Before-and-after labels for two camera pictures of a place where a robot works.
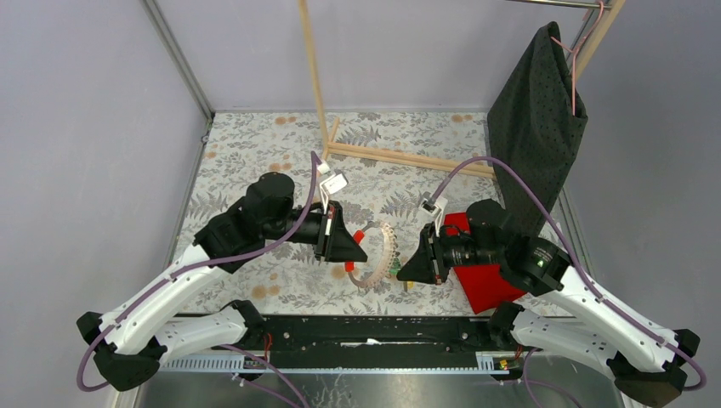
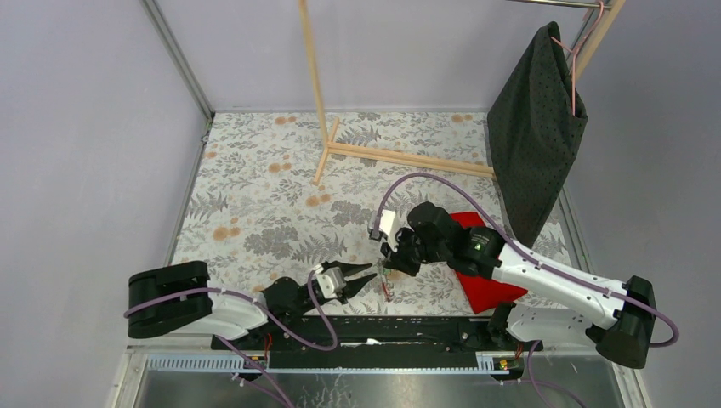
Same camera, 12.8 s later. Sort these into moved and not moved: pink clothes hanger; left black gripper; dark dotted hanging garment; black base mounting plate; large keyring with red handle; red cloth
Moved: large keyring with red handle; left black gripper
Not moved: dark dotted hanging garment; black base mounting plate; red cloth; pink clothes hanger
